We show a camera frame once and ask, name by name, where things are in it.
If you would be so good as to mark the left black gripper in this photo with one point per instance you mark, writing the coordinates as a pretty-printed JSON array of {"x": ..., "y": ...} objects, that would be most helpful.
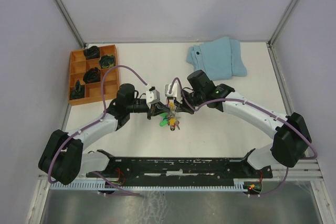
[{"x": 165, "y": 109}]

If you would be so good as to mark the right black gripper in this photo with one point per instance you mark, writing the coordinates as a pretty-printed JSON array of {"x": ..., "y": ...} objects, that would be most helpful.
[{"x": 183, "y": 107}]

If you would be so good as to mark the green key tag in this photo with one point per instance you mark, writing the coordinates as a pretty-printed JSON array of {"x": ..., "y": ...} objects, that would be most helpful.
[{"x": 165, "y": 119}]

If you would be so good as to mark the red handled metal key organizer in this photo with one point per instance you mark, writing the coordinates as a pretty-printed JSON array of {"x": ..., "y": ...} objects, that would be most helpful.
[{"x": 172, "y": 114}]

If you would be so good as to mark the yellow key tag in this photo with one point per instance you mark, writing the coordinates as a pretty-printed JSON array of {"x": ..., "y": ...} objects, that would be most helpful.
[{"x": 172, "y": 121}]

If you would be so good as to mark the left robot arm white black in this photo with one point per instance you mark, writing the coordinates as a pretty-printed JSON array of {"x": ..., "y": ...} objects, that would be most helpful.
[{"x": 63, "y": 158}]

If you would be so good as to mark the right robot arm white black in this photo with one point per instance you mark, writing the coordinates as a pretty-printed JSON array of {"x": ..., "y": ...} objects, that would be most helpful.
[{"x": 289, "y": 133}]

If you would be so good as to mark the folded light blue cloth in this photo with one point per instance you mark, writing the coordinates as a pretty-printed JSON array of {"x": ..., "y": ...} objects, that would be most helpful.
[{"x": 219, "y": 59}]

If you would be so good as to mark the orange compartment tray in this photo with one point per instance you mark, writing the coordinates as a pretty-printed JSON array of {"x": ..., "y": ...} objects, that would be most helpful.
[{"x": 90, "y": 75}]

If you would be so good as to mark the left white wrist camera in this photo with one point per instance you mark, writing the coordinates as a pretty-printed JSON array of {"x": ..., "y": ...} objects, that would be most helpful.
[{"x": 152, "y": 96}]

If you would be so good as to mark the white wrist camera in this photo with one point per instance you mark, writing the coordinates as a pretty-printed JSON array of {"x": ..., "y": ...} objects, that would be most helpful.
[
  {"x": 173, "y": 92},
  {"x": 152, "y": 96}
]

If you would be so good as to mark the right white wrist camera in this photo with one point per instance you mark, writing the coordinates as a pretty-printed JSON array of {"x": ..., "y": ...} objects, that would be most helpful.
[{"x": 173, "y": 92}]

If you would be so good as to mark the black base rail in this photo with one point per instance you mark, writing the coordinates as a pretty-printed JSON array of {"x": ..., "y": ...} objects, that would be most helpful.
[{"x": 181, "y": 171}]

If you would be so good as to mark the light blue cable duct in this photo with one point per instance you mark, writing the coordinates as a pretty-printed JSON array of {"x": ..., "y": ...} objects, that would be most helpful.
[{"x": 101, "y": 185}]

